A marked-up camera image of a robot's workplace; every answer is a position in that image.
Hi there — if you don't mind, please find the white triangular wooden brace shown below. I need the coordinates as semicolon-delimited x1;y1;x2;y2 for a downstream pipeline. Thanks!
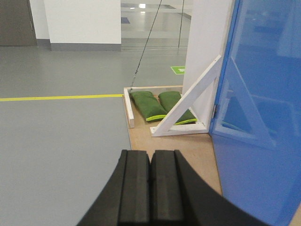
150;55;222;137

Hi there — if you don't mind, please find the blue door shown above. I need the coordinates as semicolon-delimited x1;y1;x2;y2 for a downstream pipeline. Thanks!
210;0;301;226

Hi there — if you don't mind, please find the green sandbag pair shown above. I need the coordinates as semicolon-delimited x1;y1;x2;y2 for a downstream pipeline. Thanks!
130;91;167;122
158;91;197;125

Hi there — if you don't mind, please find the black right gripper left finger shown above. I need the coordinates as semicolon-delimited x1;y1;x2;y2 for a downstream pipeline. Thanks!
78;150;150;226

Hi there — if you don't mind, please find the green sandbag left pair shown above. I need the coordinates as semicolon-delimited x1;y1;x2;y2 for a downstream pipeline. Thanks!
130;91;167;122

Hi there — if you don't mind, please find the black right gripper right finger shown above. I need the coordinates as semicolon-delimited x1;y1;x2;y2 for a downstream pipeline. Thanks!
150;150;265;226

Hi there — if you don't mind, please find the black guy rope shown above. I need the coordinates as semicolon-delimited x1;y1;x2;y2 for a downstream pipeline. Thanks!
130;0;163;88

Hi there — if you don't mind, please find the grey door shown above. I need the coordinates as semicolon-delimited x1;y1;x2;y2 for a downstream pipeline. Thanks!
0;0;37;46

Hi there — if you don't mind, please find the green floor sticker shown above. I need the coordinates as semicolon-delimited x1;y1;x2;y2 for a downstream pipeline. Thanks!
171;66;185;75

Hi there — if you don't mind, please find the green sandbag right pair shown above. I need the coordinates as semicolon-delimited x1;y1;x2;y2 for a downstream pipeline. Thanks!
158;91;197;125

